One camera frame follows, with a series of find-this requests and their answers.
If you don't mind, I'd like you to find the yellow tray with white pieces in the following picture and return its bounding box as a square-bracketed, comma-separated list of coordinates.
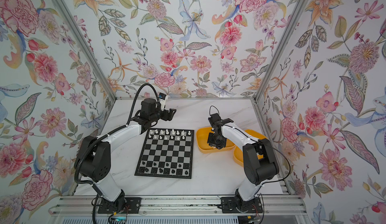
[196, 127, 236, 154]

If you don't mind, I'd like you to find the yellow tray with black pieces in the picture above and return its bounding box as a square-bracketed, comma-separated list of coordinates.
[233, 129, 266, 167]

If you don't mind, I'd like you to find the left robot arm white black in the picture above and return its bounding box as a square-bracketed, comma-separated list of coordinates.
[74, 83, 177, 212]

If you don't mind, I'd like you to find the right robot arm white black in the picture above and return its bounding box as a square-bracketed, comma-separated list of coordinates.
[208, 113, 279, 212]

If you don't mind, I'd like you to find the black and silver chessboard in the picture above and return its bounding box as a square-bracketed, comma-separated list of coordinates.
[134, 128, 195, 179]

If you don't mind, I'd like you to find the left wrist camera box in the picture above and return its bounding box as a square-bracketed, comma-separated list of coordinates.
[158, 92, 168, 111]

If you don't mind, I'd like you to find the aluminium front mounting rail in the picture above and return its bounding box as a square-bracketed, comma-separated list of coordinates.
[48, 195, 310, 224]

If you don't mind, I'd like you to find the aluminium corner post left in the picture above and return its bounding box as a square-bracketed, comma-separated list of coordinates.
[52, 0, 117, 103]

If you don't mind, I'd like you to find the aluminium corner post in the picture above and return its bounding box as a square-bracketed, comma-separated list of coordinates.
[254, 0, 309, 103]
[52, 0, 117, 103]

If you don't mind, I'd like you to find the aluminium corner post right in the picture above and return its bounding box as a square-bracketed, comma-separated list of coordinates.
[254, 0, 309, 103]

